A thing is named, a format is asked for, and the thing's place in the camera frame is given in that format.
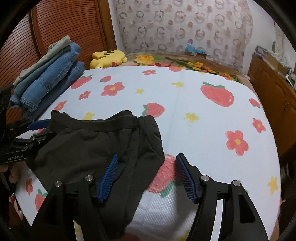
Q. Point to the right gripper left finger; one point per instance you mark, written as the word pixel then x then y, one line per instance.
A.
pixel 77 202

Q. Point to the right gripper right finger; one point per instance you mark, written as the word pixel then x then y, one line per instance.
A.
pixel 240 219

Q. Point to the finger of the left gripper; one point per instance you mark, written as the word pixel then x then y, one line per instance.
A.
pixel 43 137
pixel 38 124

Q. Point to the black pants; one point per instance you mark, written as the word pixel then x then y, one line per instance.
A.
pixel 79 148

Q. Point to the left hand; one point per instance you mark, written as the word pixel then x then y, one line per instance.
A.
pixel 13 169

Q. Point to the blue denim jeans folded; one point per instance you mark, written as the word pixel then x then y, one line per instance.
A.
pixel 57 78

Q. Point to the teal folded garment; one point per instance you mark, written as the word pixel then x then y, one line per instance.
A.
pixel 26 79

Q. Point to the grey folded garment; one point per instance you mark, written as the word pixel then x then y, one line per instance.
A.
pixel 53 50

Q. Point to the yellow Pikachu plush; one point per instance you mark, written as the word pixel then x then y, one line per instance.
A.
pixel 106 59

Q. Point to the white strawberry flower blanket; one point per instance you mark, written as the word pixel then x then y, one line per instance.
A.
pixel 219 124

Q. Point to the wooden louvered wardrobe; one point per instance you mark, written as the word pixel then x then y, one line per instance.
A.
pixel 87 22

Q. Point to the wooden sideboard cabinet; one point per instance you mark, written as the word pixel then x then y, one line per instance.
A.
pixel 278 101

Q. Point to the floral brown bedspread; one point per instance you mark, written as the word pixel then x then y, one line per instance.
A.
pixel 176 62

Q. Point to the cardboard box on cabinet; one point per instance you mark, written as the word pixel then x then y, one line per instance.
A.
pixel 276 63

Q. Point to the blue packet cardboard box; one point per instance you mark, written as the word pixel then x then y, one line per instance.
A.
pixel 191 50

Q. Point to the patterned lace curtain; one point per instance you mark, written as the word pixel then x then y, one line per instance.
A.
pixel 222 28

